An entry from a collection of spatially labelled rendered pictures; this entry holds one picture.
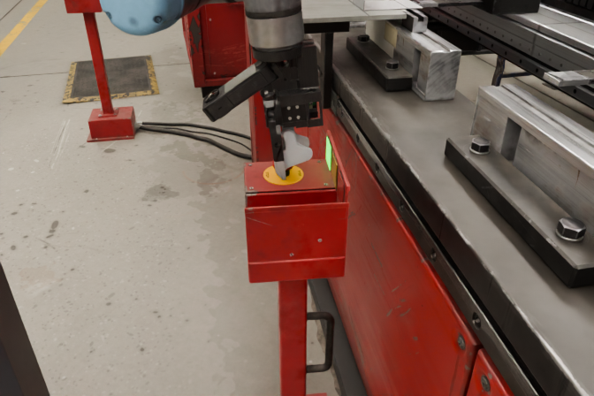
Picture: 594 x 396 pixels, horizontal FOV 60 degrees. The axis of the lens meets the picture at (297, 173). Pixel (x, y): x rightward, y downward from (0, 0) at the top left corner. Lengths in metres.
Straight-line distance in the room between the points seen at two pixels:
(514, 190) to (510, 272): 0.13
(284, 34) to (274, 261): 0.36
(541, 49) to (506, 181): 0.51
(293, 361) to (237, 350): 0.55
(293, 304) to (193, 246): 1.09
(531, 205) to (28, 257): 1.87
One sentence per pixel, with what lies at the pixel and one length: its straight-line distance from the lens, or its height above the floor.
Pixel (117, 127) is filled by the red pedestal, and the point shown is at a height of 0.07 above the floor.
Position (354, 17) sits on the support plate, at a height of 1.00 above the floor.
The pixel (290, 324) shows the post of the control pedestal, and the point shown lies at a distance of 1.04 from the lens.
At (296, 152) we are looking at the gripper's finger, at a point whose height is 0.88.
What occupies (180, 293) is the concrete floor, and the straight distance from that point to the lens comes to 1.85.
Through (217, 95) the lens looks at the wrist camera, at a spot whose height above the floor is 0.98.
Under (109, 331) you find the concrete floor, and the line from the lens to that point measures 1.79.
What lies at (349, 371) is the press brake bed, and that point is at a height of 0.05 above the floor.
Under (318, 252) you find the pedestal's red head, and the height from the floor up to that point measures 0.72.
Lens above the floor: 1.24
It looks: 30 degrees down
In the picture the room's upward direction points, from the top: straight up
